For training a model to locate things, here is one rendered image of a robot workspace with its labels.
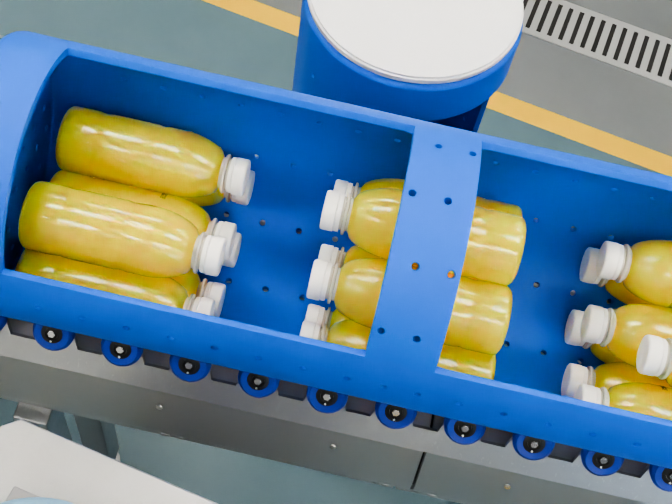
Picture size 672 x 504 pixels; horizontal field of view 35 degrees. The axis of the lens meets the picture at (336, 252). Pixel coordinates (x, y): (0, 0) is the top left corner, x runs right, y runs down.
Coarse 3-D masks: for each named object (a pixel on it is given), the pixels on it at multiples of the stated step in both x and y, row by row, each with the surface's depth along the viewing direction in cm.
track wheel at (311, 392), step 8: (312, 392) 111; (320, 392) 111; (328, 392) 111; (312, 400) 112; (320, 400) 112; (328, 400) 112; (336, 400) 112; (344, 400) 111; (320, 408) 112; (328, 408) 112; (336, 408) 112
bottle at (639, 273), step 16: (656, 240) 108; (624, 256) 107; (640, 256) 106; (656, 256) 106; (624, 272) 107; (640, 272) 106; (656, 272) 105; (640, 288) 106; (656, 288) 106; (656, 304) 108
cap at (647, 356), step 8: (648, 336) 101; (656, 336) 102; (640, 344) 103; (648, 344) 101; (656, 344) 100; (664, 344) 101; (640, 352) 103; (648, 352) 100; (656, 352) 100; (664, 352) 100; (640, 360) 102; (648, 360) 100; (656, 360) 100; (664, 360) 100; (640, 368) 101; (648, 368) 100; (656, 368) 100
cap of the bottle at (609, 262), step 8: (600, 248) 110; (608, 248) 107; (616, 248) 107; (600, 256) 109; (608, 256) 106; (616, 256) 106; (600, 264) 108; (608, 264) 106; (616, 264) 106; (600, 272) 107; (608, 272) 107; (616, 272) 107
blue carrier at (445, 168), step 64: (0, 64) 96; (64, 64) 112; (128, 64) 101; (0, 128) 93; (192, 128) 116; (256, 128) 115; (320, 128) 112; (384, 128) 109; (448, 128) 102; (0, 192) 93; (256, 192) 119; (320, 192) 119; (448, 192) 94; (512, 192) 115; (576, 192) 113; (640, 192) 111; (0, 256) 95; (256, 256) 120; (448, 256) 92; (576, 256) 119; (64, 320) 100; (128, 320) 97; (192, 320) 96; (256, 320) 116; (384, 320) 93; (448, 320) 93; (512, 320) 119; (320, 384) 101; (384, 384) 98; (448, 384) 96; (512, 384) 96; (640, 448) 99
